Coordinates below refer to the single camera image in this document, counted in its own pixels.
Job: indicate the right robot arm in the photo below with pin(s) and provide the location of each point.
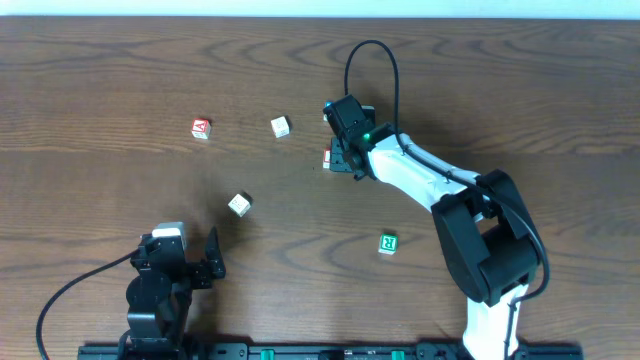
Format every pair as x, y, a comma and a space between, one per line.
491, 247

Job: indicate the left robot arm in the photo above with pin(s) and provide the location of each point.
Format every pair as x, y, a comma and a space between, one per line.
160, 296

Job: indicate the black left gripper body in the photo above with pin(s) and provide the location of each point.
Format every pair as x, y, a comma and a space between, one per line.
201, 273

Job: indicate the plain wooden block top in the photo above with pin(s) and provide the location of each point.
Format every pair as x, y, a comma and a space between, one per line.
280, 126

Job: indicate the red letter I block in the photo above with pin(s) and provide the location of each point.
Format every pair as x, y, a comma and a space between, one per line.
326, 159

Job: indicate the red letter A block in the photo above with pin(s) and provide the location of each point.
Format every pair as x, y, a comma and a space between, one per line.
201, 128

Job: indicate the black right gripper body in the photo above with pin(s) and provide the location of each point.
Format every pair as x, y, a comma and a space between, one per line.
339, 161

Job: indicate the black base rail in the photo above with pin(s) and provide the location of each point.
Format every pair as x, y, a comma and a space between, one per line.
421, 351

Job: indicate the tilted plain wooden block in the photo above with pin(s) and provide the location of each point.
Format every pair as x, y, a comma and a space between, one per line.
240, 204

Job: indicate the green letter R block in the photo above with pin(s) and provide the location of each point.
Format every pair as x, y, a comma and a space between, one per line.
388, 244

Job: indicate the blue letter P block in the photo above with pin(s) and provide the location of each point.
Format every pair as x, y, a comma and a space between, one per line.
326, 105

